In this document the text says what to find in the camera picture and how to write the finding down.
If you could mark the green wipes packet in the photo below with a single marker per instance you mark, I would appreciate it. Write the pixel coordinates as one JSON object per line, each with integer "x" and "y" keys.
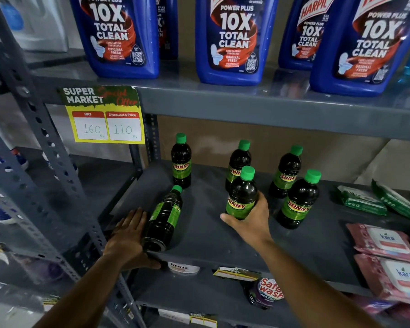
{"x": 360, "y": 200}
{"x": 396, "y": 200}

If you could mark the grey metal shelf rack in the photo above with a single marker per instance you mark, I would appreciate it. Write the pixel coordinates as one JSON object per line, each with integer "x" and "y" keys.
{"x": 246, "y": 102}

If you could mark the person's left thumb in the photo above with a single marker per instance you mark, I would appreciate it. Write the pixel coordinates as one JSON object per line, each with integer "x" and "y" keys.
{"x": 152, "y": 264}

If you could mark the purple detergent pouch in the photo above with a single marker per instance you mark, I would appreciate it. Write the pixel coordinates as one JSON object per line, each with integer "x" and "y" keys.
{"x": 265, "y": 293}

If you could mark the person's left forearm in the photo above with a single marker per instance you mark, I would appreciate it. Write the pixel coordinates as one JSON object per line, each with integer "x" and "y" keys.
{"x": 85, "y": 297}

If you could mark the person's left little finger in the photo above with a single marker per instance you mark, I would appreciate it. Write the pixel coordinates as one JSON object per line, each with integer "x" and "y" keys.
{"x": 118, "y": 229}

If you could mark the person's right hand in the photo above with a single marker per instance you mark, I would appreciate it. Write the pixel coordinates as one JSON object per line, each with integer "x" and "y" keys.
{"x": 254, "y": 227}

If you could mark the person's right thumb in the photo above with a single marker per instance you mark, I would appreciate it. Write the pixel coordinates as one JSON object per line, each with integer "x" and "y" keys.
{"x": 229, "y": 222}

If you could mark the pink wipes packet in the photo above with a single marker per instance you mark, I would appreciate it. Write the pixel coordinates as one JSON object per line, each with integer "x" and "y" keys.
{"x": 382, "y": 240}
{"x": 408, "y": 312}
{"x": 393, "y": 278}
{"x": 372, "y": 304}

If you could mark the white blue detergent pack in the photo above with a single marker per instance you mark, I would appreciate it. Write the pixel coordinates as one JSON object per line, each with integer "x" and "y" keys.
{"x": 34, "y": 23}

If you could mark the person's right forearm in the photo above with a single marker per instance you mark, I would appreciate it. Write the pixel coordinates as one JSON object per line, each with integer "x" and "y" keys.
{"x": 311, "y": 290}

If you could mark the yellow green price sign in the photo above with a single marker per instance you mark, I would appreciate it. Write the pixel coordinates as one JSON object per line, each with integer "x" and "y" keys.
{"x": 104, "y": 116}

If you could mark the white shelf label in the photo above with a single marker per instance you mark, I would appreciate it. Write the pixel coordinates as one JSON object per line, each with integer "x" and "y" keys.
{"x": 173, "y": 316}

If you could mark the person's left hand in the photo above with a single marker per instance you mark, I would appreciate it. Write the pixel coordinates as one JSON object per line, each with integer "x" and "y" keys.
{"x": 126, "y": 242}

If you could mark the white lidded jar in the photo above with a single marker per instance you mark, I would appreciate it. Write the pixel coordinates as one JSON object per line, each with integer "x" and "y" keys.
{"x": 183, "y": 268}

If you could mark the blue cleaner bottle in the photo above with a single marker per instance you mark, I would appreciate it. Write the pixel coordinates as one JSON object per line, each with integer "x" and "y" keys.
{"x": 369, "y": 47}
{"x": 116, "y": 34}
{"x": 167, "y": 27}
{"x": 234, "y": 37}
{"x": 305, "y": 34}

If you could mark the dark bottle green cap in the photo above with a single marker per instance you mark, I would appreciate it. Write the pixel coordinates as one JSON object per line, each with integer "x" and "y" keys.
{"x": 241, "y": 198}
{"x": 298, "y": 204}
{"x": 286, "y": 174}
{"x": 181, "y": 163}
{"x": 162, "y": 222}
{"x": 236, "y": 163}

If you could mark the person's left middle finger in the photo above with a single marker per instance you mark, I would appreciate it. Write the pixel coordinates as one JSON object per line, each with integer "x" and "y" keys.
{"x": 133, "y": 220}

